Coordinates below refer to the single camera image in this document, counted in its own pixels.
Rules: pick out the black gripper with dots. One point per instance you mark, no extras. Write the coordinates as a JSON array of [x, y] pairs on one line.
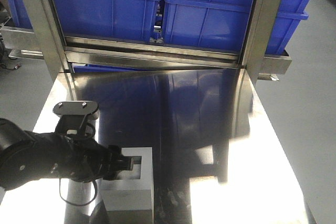
[[88, 160]]

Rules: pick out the gray hollow foam base block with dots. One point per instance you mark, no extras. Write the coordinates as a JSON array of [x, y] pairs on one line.
[[130, 198]]

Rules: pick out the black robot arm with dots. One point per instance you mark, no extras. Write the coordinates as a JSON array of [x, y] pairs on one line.
[[28, 156]]

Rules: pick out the blue bin with red items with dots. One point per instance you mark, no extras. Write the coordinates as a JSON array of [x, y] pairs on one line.
[[122, 19]]

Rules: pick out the blue plastic bin right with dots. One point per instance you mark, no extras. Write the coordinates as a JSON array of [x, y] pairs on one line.
[[222, 24]]

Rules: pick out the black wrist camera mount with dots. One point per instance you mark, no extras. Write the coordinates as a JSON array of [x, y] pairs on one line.
[[75, 118]]

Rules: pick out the stainless steel shelf rack frame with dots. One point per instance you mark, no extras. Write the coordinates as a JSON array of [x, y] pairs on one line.
[[47, 41]]

